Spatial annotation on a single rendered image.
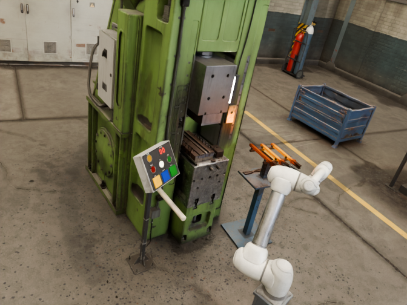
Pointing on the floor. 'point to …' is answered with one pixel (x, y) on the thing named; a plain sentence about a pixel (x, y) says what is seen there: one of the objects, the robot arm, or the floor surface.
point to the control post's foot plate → (140, 263)
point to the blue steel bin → (331, 112)
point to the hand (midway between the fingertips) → (284, 164)
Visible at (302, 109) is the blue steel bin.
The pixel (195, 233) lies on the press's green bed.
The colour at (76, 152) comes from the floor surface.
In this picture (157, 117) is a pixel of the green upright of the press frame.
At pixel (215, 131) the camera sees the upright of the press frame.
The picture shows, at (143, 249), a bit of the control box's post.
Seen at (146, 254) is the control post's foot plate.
